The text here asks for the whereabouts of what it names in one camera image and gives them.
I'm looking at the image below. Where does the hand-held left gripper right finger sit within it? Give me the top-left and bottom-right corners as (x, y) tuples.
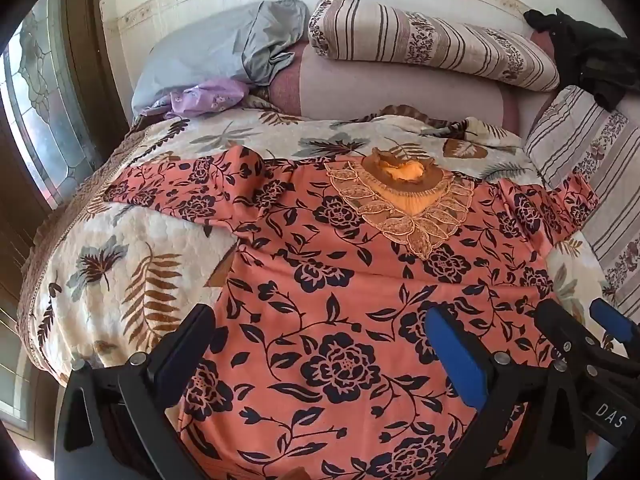
(424, 305), (590, 480)

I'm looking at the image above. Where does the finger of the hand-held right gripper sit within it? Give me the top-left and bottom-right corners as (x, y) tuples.
(589, 298), (638, 348)
(534, 299), (601, 366)

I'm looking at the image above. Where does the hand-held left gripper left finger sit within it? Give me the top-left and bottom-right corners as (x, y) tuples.
(54, 304), (217, 480)

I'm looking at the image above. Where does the orange black floral garment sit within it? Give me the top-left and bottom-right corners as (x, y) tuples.
(102, 145), (601, 480)

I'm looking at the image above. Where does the cream leaf-print blanket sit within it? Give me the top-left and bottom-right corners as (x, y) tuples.
(15, 105), (621, 376)

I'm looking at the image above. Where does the striped floral pillow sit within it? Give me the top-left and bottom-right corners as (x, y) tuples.
(522, 85), (640, 306)

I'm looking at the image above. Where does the purple floral cloth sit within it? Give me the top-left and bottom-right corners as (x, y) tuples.
(167, 78), (251, 120)

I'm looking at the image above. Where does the stained glass window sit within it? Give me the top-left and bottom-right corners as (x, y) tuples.
(0, 0), (106, 211)

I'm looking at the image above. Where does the mauve pink bolster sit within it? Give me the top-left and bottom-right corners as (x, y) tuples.
(265, 40), (523, 136)

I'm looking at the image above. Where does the grey pillow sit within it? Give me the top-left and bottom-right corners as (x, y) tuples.
(131, 0), (310, 121)

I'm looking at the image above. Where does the striped floral bolster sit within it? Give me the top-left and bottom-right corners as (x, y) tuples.
(307, 0), (561, 93)

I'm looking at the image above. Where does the brown wooden window frame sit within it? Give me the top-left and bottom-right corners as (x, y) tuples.
(0, 0), (133, 461)

